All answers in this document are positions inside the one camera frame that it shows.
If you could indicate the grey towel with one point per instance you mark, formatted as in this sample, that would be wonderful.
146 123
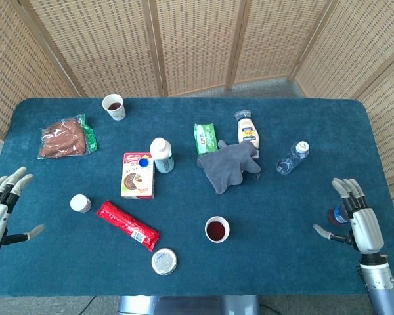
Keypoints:
226 167

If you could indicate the red white cake box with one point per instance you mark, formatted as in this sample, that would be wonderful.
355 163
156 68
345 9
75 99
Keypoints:
131 177

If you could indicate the clear water bottle white cap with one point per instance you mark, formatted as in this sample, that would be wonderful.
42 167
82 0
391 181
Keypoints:
290 160

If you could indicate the red biscuit pack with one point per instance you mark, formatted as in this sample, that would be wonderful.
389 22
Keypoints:
124 223

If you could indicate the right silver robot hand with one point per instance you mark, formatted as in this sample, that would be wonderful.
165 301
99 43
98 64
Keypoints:
366 229

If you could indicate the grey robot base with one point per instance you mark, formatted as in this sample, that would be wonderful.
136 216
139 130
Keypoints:
184 306

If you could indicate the white paper cup green flower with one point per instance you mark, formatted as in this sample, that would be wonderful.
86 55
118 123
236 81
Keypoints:
118 113
217 229

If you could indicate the wicker folding screen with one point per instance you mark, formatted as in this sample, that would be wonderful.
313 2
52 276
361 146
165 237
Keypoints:
197 42

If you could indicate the white milk drink bottle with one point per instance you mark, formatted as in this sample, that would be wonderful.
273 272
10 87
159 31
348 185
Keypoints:
161 151

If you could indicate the round metal tin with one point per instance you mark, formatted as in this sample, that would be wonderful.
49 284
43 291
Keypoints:
164 261

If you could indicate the green wet wipes pack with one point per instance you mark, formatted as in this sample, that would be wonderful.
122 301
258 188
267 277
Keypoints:
205 138

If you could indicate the blue carpet table cover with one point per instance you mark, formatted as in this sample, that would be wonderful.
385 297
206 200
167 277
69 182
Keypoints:
184 213

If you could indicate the mayonnaise squeeze bottle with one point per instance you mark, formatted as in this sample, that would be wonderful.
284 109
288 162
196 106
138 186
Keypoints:
248 131

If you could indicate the brown food bag green edge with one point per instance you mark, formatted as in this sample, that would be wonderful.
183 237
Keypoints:
65 141

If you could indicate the small white jar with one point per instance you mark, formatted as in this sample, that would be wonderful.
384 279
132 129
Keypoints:
80 202

